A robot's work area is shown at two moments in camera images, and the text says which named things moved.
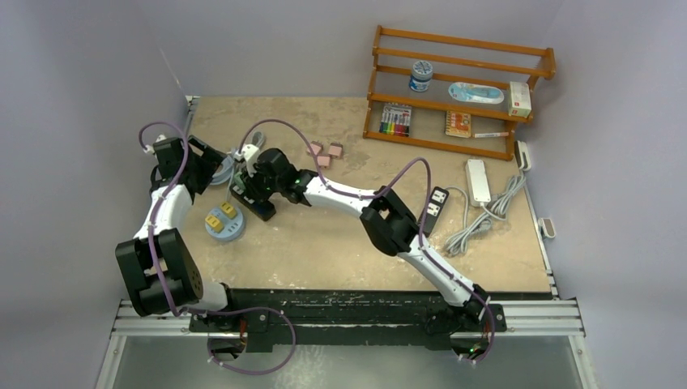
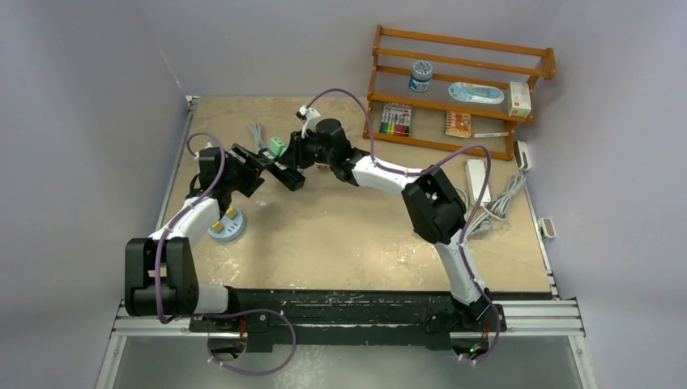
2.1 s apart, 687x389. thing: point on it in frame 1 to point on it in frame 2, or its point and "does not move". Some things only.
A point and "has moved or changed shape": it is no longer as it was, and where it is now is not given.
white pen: [491, 134] does not move
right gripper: [254, 190] to [294, 156]
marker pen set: [395, 119] does not move
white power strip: [480, 194] does not move
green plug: [238, 181] has moved or changed shape
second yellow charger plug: [215, 223] does not move
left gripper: [210, 161] to [251, 173]
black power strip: [262, 208] has moved or changed shape
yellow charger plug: [228, 210] does not move
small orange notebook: [458, 124] does not move
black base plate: [342, 319] does not move
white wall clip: [522, 156] does not move
